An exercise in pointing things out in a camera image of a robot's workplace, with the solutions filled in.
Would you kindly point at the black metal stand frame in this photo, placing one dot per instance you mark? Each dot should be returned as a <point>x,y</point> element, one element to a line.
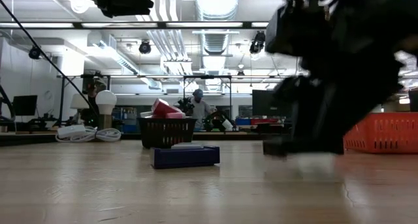
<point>207,76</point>

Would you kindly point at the orange plastic basket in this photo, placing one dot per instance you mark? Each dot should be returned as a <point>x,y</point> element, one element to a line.
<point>385,132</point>

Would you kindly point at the black plastic basket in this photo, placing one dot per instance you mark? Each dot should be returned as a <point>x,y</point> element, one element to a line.
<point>166,132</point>

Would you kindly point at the black ceiling spotlight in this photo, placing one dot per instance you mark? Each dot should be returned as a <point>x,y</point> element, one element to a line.
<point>145,47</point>
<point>35,52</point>

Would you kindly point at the large red power adapter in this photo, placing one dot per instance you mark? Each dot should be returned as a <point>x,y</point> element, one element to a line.
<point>163,108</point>

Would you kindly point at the navy blue box pale lid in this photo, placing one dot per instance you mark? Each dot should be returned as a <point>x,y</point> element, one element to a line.
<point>183,158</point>

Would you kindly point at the white cup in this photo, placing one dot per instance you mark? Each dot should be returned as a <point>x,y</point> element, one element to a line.
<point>227,125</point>

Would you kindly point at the black computer monitor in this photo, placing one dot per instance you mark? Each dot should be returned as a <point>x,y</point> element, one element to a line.
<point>261,103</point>
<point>413,101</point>

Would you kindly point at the white light bulb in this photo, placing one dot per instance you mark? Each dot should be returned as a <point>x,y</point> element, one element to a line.
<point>105,101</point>

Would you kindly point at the blue storage bins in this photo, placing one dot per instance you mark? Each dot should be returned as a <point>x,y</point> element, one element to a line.
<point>129,127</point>

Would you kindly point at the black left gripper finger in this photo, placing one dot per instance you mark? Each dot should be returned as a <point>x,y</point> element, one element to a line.
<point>124,2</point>

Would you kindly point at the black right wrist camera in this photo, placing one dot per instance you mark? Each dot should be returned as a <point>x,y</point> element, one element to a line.
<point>277,31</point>

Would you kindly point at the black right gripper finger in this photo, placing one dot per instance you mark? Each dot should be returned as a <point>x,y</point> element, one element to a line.
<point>284,87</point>
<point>326,126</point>

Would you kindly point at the white wall adapter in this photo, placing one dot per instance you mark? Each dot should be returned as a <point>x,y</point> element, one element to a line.
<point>146,114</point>

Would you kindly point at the black aluminium rig frame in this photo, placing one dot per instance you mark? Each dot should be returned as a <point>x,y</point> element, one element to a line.
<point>228,136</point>

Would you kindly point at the person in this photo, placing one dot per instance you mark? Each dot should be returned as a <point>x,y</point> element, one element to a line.
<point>200,111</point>

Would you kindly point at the silver ventilation duct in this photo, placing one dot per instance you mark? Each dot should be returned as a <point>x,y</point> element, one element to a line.
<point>217,5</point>

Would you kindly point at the small black monitor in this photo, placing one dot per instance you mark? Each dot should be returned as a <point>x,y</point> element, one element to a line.
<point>24,104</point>

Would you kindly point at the black hanging camera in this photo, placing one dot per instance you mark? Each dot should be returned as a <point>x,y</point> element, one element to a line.
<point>258,42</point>

